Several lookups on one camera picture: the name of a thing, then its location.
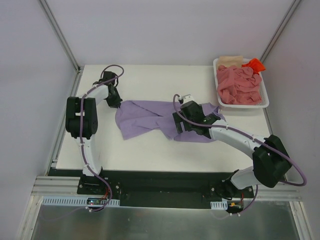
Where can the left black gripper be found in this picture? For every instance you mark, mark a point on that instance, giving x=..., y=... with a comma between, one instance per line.
x=114, y=99

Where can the front aluminium frame rail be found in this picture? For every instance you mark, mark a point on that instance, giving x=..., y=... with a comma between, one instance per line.
x=67, y=186

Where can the white plastic basket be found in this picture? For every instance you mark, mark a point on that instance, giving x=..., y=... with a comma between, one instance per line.
x=263, y=92

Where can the purple t shirt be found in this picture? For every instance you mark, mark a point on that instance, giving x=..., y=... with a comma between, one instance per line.
x=137, y=117

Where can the pink t shirt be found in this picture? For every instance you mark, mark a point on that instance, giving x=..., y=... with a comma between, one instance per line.
x=238, y=85

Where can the right white cable duct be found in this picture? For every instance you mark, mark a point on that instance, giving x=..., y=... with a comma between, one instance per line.
x=220, y=205

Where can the aluminium frame post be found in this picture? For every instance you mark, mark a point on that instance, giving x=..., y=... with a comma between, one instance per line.
x=294, y=6
x=59, y=34

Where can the left aluminium frame post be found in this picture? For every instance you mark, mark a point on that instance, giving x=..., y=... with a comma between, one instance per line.
x=59, y=34

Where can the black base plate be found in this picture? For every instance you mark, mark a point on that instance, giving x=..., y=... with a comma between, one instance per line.
x=158, y=189

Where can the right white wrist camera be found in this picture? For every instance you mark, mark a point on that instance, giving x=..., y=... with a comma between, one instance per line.
x=185, y=99

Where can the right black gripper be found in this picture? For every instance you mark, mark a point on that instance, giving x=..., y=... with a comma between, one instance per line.
x=182, y=122

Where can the right aluminium frame post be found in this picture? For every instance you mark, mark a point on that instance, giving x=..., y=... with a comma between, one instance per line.
x=294, y=6

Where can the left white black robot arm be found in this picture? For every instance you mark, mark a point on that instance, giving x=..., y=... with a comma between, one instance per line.
x=81, y=118

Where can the orange t shirt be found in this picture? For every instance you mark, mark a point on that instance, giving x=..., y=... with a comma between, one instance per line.
x=256, y=65

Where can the beige t shirt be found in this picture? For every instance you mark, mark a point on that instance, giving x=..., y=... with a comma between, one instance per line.
x=229, y=61

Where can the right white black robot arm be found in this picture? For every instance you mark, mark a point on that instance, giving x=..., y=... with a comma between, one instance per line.
x=270, y=160

